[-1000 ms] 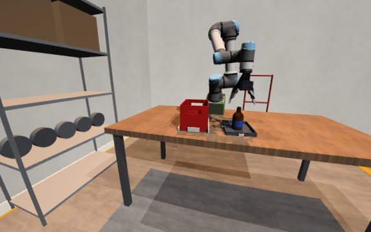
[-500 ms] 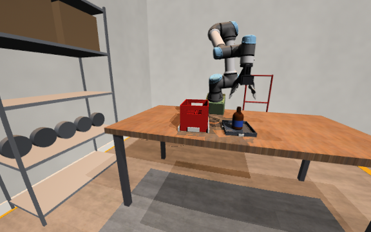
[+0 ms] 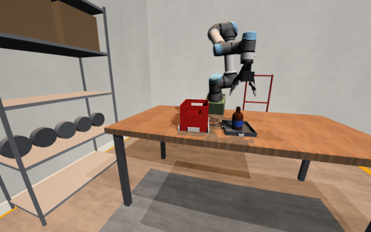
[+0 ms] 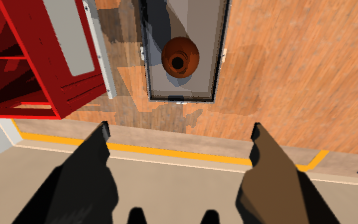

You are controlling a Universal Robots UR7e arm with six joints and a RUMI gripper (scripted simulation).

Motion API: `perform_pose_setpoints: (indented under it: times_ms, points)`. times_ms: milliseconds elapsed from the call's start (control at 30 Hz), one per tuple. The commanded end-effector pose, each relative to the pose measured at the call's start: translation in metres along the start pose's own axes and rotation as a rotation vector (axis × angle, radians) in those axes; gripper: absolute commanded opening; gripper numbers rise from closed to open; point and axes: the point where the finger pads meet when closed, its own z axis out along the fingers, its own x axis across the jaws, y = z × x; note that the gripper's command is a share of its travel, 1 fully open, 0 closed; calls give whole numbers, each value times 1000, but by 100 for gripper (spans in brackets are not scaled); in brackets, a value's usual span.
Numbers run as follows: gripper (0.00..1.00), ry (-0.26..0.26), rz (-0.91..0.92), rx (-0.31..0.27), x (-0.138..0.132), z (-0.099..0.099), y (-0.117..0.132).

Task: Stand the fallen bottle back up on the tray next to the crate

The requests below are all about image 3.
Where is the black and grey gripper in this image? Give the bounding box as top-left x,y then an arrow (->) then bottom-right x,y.
229,61 -> 256,97

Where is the red divided crate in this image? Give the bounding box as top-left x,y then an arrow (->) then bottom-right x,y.
180,99 -> 209,132

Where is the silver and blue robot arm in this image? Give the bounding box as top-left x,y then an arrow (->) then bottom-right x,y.
207,22 -> 256,102

